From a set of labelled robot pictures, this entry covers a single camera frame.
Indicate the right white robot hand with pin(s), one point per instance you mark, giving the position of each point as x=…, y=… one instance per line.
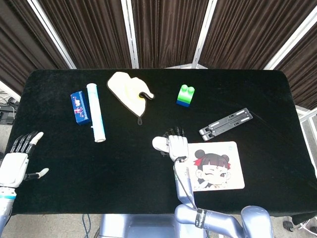
x=177, y=147

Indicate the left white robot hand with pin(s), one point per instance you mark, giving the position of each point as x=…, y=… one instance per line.
x=13, y=168

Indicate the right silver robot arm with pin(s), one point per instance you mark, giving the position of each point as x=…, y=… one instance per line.
x=223, y=220

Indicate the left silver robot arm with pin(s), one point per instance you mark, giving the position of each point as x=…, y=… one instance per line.
x=6, y=205

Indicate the cartoon girl mouse pad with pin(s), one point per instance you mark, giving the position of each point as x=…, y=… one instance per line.
x=215, y=168

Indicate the blue white small box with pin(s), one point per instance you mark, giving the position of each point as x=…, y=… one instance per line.
x=79, y=107

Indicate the green and blue building block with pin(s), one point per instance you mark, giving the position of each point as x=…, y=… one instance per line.
x=185, y=95

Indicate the black folding laptop stand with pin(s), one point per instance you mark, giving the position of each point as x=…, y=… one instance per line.
x=225, y=124

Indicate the black velvet tablecloth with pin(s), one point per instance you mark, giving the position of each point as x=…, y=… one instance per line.
x=111, y=173

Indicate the cream oven mitt grey trim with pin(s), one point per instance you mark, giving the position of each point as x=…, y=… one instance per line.
x=126, y=91

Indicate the silver robot torso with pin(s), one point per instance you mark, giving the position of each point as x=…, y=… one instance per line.
x=138, y=225

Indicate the white rolled towel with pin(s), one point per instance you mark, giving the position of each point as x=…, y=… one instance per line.
x=96, y=114

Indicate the brown pleated curtain panel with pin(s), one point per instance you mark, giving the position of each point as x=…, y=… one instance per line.
x=86, y=32
x=247, y=32
x=168, y=32
x=22, y=49
x=302, y=69

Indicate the black caster wheel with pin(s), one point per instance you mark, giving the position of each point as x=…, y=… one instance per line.
x=288, y=225

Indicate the white screen frame post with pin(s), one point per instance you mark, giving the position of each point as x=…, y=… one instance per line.
x=289, y=42
x=130, y=34
x=203, y=34
x=52, y=34

